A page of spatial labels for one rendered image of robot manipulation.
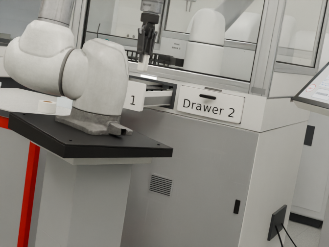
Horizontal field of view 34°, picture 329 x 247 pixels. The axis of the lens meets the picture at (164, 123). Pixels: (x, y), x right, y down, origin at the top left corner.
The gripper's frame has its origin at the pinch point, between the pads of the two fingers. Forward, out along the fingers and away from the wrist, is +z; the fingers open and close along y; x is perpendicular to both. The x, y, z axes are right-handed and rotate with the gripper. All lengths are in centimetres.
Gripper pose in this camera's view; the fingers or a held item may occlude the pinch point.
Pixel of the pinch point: (143, 62)
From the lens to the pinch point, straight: 226.1
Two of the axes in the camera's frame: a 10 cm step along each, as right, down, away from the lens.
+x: 8.8, 2.0, -4.2
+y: -4.4, 0.6, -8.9
